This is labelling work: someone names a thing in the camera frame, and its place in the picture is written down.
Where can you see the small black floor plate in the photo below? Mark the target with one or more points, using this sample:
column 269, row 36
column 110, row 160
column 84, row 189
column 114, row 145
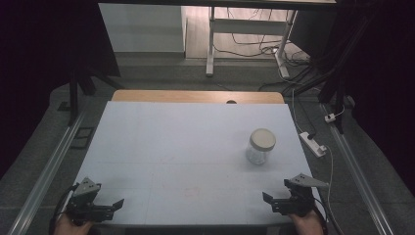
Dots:
column 64, row 106

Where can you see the white desk frame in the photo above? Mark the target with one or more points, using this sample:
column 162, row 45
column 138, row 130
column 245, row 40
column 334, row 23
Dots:
column 248, row 26

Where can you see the small white adapter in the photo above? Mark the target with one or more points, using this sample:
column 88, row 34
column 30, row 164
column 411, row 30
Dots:
column 330, row 117

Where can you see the black curtain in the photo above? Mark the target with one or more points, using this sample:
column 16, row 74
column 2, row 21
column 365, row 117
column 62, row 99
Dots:
column 388, row 81
column 36, row 65

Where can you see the wooden table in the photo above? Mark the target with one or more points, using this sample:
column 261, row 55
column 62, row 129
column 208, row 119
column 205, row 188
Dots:
column 182, row 96

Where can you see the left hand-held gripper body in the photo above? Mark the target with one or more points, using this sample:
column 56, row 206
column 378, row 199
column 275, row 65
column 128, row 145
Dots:
column 84, row 204

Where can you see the white foam board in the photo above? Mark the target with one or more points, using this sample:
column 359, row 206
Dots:
column 182, row 153

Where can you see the white cabinet panel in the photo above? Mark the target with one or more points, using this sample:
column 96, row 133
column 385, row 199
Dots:
column 143, row 27

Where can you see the aluminium rail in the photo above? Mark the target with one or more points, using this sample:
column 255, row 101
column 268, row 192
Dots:
column 45, row 176
column 359, row 176

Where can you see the black plug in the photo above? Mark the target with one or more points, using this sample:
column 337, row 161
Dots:
column 311, row 135

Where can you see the clear glass jar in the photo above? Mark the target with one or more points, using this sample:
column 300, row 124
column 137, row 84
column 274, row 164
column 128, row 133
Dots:
column 257, row 155

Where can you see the person's right hand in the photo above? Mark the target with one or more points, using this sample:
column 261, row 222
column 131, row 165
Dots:
column 306, row 225

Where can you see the white power strip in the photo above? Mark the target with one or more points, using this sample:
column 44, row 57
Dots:
column 313, row 145

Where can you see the black tripod stand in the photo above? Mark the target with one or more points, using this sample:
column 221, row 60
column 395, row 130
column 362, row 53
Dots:
column 74, row 94

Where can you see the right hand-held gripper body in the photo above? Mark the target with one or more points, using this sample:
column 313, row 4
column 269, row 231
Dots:
column 301, row 199

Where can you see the white round jar lid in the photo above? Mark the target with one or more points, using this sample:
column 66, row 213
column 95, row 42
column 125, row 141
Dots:
column 263, row 139

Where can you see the person's left hand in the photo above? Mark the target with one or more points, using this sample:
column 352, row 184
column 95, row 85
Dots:
column 70, row 227

